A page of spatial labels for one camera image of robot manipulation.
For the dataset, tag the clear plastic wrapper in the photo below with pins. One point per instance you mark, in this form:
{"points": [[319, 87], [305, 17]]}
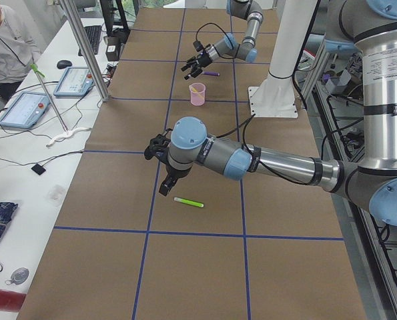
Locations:
{"points": [[56, 195]]}

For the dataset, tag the black keyboard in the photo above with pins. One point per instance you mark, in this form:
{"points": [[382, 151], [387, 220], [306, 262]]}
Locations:
{"points": [[93, 33]]}

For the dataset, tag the white camera pedestal column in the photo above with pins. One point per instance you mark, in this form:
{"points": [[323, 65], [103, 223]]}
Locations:
{"points": [[275, 97]]}

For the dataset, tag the pink mesh pen holder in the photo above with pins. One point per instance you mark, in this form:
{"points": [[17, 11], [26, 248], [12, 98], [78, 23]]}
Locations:
{"points": [[194, 99]]}

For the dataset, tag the black computer mouse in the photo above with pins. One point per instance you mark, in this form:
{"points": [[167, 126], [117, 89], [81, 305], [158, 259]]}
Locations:
{"points": [[62, 64]]}

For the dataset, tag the aluminium frame post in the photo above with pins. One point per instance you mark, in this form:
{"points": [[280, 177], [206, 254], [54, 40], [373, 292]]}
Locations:
{"points": [[80, 35]]}

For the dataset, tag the green marker pen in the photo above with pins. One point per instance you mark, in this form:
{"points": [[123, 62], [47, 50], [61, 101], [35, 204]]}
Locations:
{"points": [[188, 202]]}

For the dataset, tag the near blue teach pendant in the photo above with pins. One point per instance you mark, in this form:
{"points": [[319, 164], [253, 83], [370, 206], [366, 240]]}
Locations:
{"points": [[25, 111]]}

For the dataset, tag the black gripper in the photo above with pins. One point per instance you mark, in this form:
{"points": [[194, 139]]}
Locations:
{"points": [[203, 58], [174, 173]]}

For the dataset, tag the blue teach pendant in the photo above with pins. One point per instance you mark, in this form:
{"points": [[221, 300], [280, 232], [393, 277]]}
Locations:
{"points": [[74, 82], [25, 111]]}

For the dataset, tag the far blue teach pendant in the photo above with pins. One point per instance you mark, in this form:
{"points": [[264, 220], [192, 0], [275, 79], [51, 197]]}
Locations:
{"points": [[74, 82]]}

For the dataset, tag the metal reacher stick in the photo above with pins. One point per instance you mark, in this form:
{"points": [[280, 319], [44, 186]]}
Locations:
{"points": [[67, 133]]}

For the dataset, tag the black box with label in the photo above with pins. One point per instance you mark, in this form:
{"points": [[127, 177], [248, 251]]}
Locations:
{"points": [[113, 49]]}

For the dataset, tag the person in white hoodie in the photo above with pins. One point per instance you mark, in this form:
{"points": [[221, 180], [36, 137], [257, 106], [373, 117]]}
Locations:
{"points": [[18, 51]]}

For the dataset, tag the small black square device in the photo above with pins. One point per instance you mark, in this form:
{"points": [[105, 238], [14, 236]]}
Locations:
{"points": [[38, 169]]}

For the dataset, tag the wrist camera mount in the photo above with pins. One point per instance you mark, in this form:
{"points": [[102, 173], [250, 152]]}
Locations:
{"points": [[158, 147], [199, 47]]}

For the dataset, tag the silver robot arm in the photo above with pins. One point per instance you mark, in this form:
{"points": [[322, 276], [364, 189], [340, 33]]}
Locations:
{"points": [[367, 26], [227, 47]]}

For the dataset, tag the red bottle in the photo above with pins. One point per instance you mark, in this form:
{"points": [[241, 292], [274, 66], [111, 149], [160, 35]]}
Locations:
{"points": [[11, 301]]}

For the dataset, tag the yellow marker pen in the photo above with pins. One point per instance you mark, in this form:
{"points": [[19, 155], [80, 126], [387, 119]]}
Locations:
{"points": [[193, 89]]}

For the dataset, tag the grey round tag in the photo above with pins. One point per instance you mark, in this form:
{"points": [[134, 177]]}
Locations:
{"points": [[18, 277]]}

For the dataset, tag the purple marker pen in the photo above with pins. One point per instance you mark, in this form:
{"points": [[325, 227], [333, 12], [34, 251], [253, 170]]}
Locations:
{"points": [[211, 73]]}

